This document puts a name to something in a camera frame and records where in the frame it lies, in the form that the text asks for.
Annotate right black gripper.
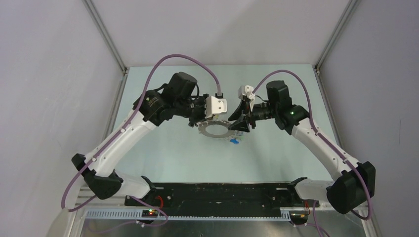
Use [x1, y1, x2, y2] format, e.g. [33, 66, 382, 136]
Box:
[228, 99, 278, 133]

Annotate large metal keyring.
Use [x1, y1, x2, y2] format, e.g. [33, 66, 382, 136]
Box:
[198, 120, 233, 139]

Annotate keys with tags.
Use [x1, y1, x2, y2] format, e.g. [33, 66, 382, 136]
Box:
[226, 131, 246, 145]

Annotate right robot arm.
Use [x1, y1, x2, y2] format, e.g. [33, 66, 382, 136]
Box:
[228, 80, 376, 214]

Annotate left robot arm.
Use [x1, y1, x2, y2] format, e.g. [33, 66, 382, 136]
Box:
[72, 72, 210, 206]

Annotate right controller board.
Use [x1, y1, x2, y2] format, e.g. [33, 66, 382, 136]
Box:
[290, 213, 310, 219]

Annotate controller board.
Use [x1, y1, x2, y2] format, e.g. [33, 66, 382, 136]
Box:
[141, 209, 159, 218]
[290, 213, 310, 219]

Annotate left controller board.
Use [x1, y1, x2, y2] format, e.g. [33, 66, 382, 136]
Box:
[141, 209, 159, 218]

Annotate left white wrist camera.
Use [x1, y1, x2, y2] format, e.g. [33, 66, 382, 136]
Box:
[205, 96, 227, 119]

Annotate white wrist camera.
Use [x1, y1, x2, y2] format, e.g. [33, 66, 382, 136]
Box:
[205, 96, 227, 119]
[238, 85, 255, 112]

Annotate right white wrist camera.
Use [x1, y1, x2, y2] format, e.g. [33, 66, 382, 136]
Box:
[238, 85, 255, 112]

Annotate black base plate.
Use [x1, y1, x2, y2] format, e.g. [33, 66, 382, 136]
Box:
[142, 182, 315, 217]

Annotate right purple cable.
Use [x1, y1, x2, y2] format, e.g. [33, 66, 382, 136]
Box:
[253, 70, 374, 220]

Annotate purple cable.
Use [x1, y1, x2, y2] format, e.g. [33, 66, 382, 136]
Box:
[61, 54, 224, 213]
[253, 70, 374, 220]

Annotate left aluminium frame post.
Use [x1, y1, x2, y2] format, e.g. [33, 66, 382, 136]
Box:
[82, 0, 127, 75]

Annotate aluminium frame post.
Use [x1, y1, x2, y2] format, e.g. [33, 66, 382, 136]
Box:
[82, 0, 127, 75]
[314, 0, 361, 75]

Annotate slotted cable duct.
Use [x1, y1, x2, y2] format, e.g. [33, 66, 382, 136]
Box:
[84, 208, 291, 221]

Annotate right aluminium frame post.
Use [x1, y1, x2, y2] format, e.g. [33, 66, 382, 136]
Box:
[314, 0, 361, 75]

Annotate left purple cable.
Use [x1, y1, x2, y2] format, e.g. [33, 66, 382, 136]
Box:
[61, 54, 224, 213]

